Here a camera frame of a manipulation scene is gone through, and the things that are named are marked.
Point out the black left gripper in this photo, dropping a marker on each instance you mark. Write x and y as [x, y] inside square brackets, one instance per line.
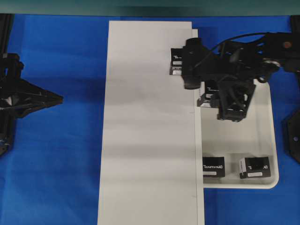
[10, 98]

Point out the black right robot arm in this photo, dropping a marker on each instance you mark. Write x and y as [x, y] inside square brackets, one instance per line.
[284, 49]

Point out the black box tray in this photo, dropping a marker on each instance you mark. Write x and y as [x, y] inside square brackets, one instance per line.
[213, 167]
[254, 167]

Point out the black box tray bottom left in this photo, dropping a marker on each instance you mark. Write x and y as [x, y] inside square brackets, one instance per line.
[213, 167]

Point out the black box tray bottom right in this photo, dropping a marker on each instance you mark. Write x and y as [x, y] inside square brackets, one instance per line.
[254, 167]

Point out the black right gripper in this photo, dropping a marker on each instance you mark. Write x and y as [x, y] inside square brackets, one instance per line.
[237, 62]

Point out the black box with white side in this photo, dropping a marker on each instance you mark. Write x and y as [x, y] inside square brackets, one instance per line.
[208, 95]

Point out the blue table cloth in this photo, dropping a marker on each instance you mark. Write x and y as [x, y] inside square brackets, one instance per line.
[51, 174]

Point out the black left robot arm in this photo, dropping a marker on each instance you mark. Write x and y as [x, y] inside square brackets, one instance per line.
[8, 132]

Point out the black box on base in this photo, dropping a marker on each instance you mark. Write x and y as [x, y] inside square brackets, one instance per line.
[176, 61]

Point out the white base board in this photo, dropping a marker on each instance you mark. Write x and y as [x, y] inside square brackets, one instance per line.
[151, 150]

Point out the white plastic tray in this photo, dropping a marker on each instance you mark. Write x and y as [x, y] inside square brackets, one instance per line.
[254, 136]

